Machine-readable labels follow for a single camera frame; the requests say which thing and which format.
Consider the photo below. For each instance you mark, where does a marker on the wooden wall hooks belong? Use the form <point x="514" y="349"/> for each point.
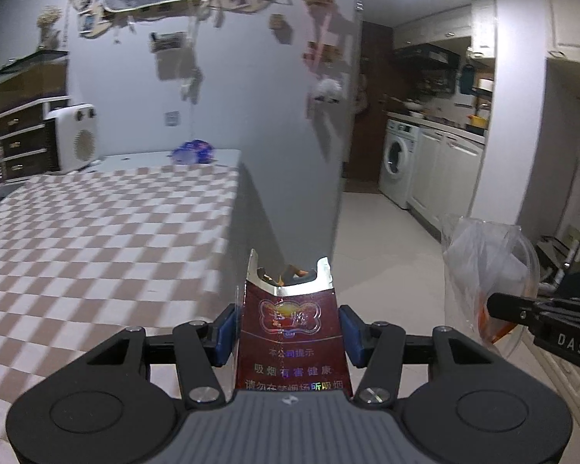
<point x="324" y="51"/>

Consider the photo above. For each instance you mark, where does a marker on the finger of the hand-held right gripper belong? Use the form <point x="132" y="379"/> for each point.
<point x="510" y="307"/>

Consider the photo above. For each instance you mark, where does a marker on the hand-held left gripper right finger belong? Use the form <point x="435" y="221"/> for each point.
<point x="352" y="341"/>

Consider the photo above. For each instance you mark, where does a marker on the sheep plush toy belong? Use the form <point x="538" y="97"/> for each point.
<point x="326" y="91"/>

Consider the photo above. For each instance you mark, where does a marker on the purple plastic bag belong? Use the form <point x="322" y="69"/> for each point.
<point x="193" y="152"/>

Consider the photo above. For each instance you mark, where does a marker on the white wall organizer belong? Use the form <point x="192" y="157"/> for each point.
<point x="169" y="42"/>

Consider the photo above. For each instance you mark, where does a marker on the brown wooden door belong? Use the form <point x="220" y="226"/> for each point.
<point x="367" y="154"/>

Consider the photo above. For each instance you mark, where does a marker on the white washing machine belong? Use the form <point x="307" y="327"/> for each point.
<point x="396" y="159"/>

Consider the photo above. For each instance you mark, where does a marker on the yellow pot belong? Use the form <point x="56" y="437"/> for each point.
<point x="477" y="122"/>

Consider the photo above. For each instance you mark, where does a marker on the dark drawer chest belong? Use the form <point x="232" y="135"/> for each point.
<point x="24" y="140"/>

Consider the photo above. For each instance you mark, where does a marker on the wall outlet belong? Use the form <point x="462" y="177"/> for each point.
<point x="172" y="119"/>

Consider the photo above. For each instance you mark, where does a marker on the teal hanging bag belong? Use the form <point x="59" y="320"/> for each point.
<point x="467" y="80"/>

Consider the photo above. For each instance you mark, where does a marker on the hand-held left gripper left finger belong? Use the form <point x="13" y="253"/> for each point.
<point x="225" y="338"/>

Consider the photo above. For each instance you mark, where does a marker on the glass fish tank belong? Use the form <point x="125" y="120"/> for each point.
<point x="29" y="82"/>

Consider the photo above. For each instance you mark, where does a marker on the dark red cigarette pack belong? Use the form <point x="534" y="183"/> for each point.
<point x="290" y="328"/>

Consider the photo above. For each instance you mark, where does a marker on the spice rack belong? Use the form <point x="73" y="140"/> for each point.
<point x="435" y="82"/>

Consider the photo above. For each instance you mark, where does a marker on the white kitchen base cabinets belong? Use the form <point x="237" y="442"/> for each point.
<point x="444" y="179"/>

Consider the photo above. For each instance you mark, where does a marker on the white kitchen upper cabinets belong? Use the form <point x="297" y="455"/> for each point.
<point x="444" y="24"/>

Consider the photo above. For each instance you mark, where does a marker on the dried flower bunch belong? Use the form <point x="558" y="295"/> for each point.
<point x="48" y="26"/>

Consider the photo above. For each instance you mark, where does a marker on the dark range hood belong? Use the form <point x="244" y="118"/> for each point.
<point x="425" y="54"/>

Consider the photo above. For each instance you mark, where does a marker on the clear bag with orange print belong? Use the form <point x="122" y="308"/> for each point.
<point x="478" y="261"/>

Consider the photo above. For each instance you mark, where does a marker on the wooden wall block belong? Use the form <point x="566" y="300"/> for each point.
<point x="279" y="21"/>

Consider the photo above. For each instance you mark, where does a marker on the hanging bags on door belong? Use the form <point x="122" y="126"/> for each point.
<point x="361" y="94"/>

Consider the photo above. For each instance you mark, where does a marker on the wok on counter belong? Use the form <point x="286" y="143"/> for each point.
<point x="413" y="105"/>

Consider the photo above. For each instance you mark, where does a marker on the white fan heater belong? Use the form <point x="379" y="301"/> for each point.
<point x="72" y="140"/>

